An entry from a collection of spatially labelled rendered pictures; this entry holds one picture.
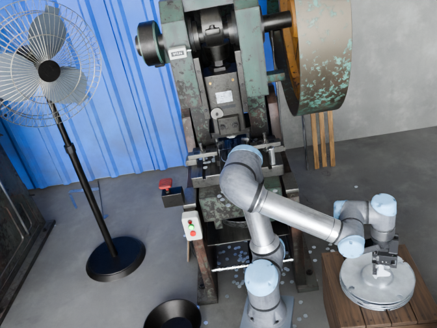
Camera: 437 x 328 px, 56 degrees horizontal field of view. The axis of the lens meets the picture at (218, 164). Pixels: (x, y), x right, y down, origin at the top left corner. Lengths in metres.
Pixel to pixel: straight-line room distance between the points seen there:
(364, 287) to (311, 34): 1.02
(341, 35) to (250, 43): 0.41
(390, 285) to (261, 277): 0.60
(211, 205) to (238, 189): 0.73
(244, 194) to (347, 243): 0.33
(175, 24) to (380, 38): 1.90
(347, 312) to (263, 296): 0.43
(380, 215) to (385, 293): 0.50
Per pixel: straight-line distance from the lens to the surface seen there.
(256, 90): 1.80
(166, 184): 1.89
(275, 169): 1.98
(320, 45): 1.49
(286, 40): 2.15
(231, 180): 1.25
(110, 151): 3.46
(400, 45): 3.35
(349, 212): 1.38
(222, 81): 1.83
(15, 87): 2.06
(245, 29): 1.72
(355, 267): 1.91
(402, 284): 1.87
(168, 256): 2.66
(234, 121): 1.87
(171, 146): 3.36
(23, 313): 2.77
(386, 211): 1.40
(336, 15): 1.48
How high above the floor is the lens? 1.78
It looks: 32 degrees down
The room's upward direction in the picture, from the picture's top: 11 degrees counter-clockwise
